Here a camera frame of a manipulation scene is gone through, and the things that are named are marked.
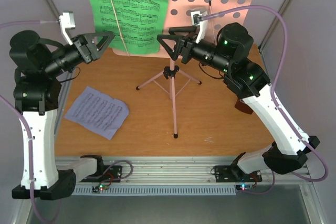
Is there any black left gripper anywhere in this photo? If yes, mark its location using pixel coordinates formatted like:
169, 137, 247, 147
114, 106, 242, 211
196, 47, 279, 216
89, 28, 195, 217
44, 31, 116, 77

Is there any green sheet music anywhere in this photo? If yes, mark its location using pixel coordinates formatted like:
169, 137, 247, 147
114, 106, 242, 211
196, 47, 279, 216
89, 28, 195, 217
89, 0, 169, 55

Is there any blue sheet music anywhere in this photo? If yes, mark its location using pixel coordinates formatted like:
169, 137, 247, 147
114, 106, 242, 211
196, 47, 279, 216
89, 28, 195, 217
65, 87, 129, 140

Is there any brown wooden metronome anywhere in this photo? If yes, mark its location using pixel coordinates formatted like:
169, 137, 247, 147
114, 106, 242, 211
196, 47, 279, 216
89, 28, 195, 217
235, 99, 254, 115

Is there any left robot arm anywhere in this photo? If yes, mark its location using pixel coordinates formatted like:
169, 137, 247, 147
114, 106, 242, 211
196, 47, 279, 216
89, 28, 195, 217
9, 30, 114, 200

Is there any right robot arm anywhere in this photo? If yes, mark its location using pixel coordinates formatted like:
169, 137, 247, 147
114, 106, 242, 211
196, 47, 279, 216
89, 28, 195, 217
157, 23, 320, 180

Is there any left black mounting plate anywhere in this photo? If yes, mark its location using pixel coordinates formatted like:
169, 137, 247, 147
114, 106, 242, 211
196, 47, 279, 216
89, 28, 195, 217
81, 165, 122, 183

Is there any black mounting plate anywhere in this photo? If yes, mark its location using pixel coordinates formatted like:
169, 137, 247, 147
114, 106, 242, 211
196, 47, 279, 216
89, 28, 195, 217
81, 165, 122, 183
213, 165, 237, 183

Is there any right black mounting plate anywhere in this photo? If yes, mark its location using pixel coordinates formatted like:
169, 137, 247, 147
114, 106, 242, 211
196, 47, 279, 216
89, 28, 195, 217
213, 165, 237, 183

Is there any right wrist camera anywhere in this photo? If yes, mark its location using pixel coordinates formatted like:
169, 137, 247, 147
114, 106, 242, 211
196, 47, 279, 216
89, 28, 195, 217
190, 9, 208, 44

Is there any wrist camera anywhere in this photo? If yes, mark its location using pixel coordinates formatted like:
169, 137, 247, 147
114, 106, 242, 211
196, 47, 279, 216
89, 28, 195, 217
190, 9, 208, 44
59, 11, 76, 45

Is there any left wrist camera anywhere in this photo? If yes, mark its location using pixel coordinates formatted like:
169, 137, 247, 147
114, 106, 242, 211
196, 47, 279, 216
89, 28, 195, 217
59, 11, 76, 45

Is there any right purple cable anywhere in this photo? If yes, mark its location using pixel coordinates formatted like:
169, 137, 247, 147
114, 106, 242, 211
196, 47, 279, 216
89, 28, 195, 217
203, 5, 329, 182

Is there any purple cable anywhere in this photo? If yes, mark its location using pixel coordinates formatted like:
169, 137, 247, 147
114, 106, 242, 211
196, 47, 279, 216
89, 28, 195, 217
203, 5, 329, 182
0, 19, 64, 222

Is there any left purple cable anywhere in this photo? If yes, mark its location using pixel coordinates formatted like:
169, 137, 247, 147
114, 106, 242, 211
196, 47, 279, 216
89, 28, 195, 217
0, 19, 64, 222

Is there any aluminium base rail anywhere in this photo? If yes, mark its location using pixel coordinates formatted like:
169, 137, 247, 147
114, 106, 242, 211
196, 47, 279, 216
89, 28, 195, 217
56, 156, 309, 185

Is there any grey slotted cable duct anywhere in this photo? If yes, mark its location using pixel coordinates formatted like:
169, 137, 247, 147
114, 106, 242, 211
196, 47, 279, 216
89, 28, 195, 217
72, 185, 236, 197

